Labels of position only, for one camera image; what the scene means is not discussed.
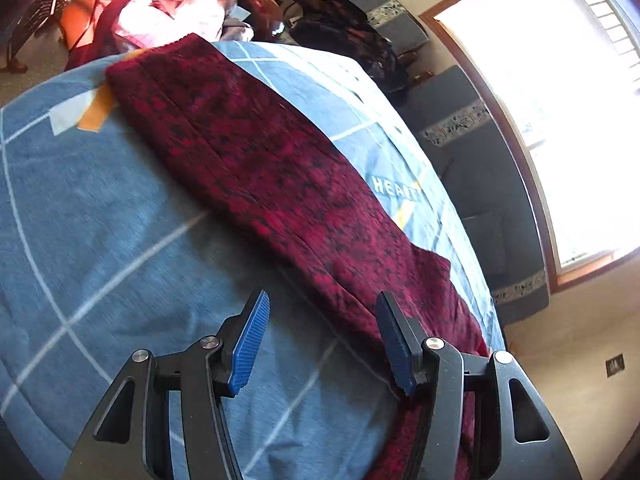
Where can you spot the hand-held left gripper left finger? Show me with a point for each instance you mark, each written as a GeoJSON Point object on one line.
{"type": "Point", "coordinates": [247, 345]}

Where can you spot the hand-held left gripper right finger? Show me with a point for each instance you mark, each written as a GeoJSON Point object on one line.
{"type": "Point", "coordinates": [400, 350]}

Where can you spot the dark red patterned cloth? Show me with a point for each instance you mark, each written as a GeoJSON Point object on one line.
{"type": "Point", "coordinates": [270, 165]}

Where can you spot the dark grey sofa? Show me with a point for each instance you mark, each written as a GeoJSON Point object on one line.
{"type": "Point", "coordinates": [480, 185]}

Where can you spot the blue checked bed blanket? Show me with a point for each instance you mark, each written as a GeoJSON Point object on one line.
{"type": "Point", "coordinates": [100, 210]}

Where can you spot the wooden framed window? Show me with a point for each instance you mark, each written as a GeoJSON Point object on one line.
{"type": "Point", "coordinates": [560, 110]}

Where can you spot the black bag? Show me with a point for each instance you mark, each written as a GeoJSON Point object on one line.
{"type": "Point", "coordinates": [350, 35]}

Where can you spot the dark wooden chair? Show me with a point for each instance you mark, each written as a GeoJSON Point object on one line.
{"type": "Point", "coordinates": [272, 5]}

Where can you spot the pink garment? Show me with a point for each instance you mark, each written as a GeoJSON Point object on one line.
{"type": "Point", "coordinates": [170, 10]}

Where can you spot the orange bag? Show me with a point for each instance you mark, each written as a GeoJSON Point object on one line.
{"type": "Point", "coordinates": [75, 15]}

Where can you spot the red garment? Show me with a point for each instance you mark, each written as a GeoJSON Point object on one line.
{"type": "Point", "coordinates": [102, 0]}

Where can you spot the dark wooden furniture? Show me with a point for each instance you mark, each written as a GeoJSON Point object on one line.
{"type": "Point", "coordinates": [30, 5]}

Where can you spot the black wall socket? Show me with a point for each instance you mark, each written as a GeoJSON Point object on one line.
{"type": "Point", "coordinates": [614, 364]}

